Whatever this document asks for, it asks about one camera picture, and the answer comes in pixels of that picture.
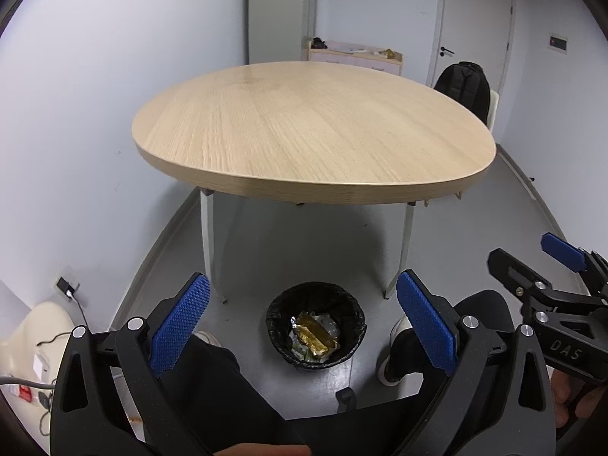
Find black trash bin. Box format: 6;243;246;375
265;282;368;372

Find person's right hand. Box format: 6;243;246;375
550;369;608;420

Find grey cable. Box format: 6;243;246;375
0;375;59;389

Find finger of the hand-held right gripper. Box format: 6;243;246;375
541;232;608;298
487;247;555;312

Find round wooden table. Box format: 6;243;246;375
131;60;497;306

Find clear plastic bag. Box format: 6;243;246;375
311;312;341;340

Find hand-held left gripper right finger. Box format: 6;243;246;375
393;270;558;456

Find pink drawer cabinet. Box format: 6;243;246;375
303;37;405;77

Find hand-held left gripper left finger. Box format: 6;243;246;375
50;273;212;456

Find white door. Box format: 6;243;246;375
434;0;516;91

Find person's white right shoe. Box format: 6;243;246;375
377;316;414;386

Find gold foil bag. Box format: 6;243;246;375
290;312;339;358

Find person's left hand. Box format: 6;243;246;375
214;443;312;456

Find black wall plug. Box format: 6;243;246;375
55;277;80;301

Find cream chair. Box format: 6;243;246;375
0;301;81;455

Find black cable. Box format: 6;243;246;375
37;294;87;348

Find black office chair caster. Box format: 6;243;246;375
334;386;358;413

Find white chair with wooden legs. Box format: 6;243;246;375
486;89;500;132

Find black backpack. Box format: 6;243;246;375
433;61;491;127

